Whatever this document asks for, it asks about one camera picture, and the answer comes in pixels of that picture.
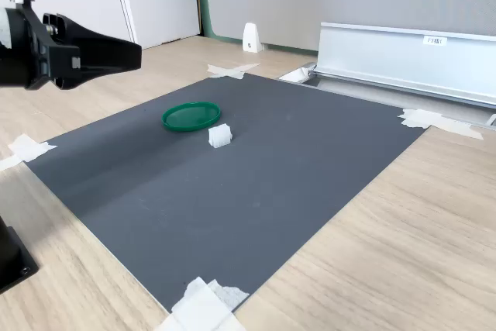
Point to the round green lid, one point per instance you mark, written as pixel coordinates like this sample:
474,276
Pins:
191,116

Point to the dark grey mat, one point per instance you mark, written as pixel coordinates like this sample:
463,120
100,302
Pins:
232,211

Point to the white label sticker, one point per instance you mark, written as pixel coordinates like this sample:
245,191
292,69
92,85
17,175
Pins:
435,40

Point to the small white plastic terminal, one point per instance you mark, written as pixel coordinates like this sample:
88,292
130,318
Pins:
220,136

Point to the small white bracket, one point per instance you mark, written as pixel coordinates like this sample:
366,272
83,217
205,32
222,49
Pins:
250,38

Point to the white tape piece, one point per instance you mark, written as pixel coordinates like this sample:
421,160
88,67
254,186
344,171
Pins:
232,70
199,307
426,119
27,149

